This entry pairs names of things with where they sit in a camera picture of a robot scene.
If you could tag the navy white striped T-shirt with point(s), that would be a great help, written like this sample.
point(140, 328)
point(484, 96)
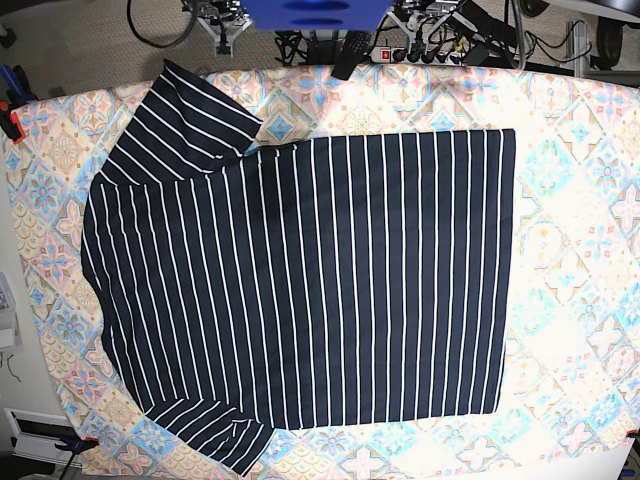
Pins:
point(335, 281)

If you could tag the white power strip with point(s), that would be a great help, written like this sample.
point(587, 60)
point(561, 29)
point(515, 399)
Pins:
point(397, 55)

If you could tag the blue box overhead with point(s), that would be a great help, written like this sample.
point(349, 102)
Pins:
point(280, 15)

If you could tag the patterned pastel tablecloth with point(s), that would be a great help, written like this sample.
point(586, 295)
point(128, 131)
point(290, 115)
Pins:
point(572, 356)

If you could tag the blue orange clamp bottom left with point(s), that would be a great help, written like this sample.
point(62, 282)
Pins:
point(75, 445)

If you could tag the white equipment box left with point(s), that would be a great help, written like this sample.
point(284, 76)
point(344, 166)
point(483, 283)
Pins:
point(9, 328)

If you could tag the red black clamp left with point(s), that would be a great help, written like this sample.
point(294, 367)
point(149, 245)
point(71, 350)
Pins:
point(10, 124)

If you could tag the white vent panel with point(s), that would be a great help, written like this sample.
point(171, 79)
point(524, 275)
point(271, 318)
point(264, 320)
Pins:
point(37, 434)

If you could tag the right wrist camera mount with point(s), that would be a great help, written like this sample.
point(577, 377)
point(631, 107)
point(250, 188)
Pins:
point(225, 32)

